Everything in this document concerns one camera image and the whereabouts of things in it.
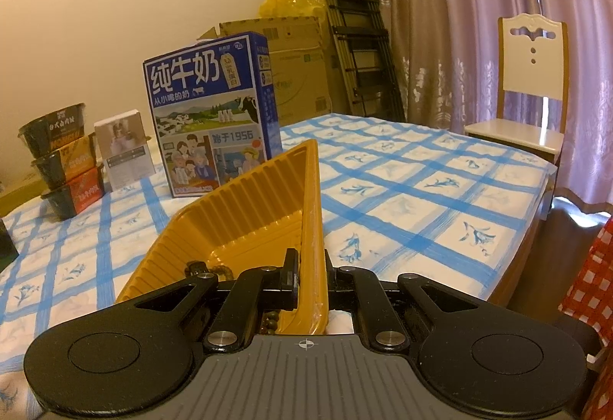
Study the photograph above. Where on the blue checked tablecloth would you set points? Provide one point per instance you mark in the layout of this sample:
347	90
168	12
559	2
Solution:
421	195

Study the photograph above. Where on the white wooden chair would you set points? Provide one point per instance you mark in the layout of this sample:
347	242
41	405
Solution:
531	60

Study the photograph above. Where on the blue milk carton box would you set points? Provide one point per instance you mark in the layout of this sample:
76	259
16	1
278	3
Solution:
210	113

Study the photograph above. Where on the red checked cloth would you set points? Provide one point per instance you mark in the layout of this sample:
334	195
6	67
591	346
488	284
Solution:
591	300

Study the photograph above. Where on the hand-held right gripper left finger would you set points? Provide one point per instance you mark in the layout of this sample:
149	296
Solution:
285	288

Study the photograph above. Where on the wooden table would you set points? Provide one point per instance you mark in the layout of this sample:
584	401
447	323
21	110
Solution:
519	266

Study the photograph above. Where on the yellow plastic bag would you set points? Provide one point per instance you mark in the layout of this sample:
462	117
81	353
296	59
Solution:
294	1

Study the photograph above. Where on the black folding ladder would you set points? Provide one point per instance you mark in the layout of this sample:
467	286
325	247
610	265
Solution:
364	60

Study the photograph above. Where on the black and yellow food bowl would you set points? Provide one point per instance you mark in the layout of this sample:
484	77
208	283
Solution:
67	163

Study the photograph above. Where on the small white box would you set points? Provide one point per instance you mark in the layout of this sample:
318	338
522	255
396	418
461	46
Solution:
124	149

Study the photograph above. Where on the black instant food bowl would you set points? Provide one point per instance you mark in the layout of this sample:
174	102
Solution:
52	130

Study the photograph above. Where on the black bangle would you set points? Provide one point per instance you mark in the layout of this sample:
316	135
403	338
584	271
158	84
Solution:
194	266

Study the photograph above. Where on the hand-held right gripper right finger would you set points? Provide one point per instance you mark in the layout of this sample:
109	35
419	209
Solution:
349	280

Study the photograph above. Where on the white and green milk box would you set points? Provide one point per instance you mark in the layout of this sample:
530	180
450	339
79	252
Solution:
8	242

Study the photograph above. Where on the yellow plastic tray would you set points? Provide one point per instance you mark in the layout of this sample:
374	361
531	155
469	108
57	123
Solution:
249	209

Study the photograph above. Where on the brown cardboard box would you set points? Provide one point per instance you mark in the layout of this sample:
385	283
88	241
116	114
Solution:
297	70

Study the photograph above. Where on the black and red food bowl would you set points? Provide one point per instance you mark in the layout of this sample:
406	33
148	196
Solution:
76	195

